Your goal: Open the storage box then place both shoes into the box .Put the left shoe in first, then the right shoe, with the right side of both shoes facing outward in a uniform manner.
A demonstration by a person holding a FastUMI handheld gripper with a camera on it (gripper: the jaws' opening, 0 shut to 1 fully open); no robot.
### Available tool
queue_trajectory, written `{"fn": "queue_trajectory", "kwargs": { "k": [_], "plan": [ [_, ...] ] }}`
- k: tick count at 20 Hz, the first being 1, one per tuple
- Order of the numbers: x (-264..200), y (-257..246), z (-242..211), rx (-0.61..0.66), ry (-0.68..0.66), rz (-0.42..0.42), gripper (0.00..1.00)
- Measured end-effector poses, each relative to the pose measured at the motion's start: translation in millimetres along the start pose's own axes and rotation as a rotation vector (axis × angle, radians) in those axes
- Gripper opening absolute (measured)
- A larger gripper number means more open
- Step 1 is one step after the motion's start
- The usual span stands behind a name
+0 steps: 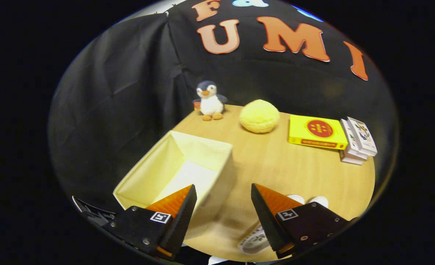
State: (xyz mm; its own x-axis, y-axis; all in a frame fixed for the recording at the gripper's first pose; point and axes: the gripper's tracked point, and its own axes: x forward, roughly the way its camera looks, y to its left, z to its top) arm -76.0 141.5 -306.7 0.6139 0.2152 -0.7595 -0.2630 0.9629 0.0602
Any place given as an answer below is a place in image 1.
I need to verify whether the yellow round plush cushion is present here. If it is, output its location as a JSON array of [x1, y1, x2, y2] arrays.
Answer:
[[239, 99, 280, 134]]

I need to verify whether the yellow book with red label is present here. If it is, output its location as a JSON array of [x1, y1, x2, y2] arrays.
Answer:
[[288, 114, 349, 151]]

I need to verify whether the beige fabric storage box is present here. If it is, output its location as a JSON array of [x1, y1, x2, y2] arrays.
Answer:
[[113, 130, 237, 230]]

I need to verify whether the white paperback book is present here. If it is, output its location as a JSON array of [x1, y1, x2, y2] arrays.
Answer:
[[341, 119, 368, 161], [340, 149, 365, 165]]

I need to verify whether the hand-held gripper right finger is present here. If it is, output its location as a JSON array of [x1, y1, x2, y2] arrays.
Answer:
[[251, 183, 358, 259]]

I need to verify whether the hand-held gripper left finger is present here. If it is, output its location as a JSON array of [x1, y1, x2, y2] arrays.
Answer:
[[103, 184, 198, 262]]

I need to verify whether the penguin plush toy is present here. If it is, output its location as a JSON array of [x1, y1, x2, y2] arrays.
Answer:
[[192, 81, 228, 121]]

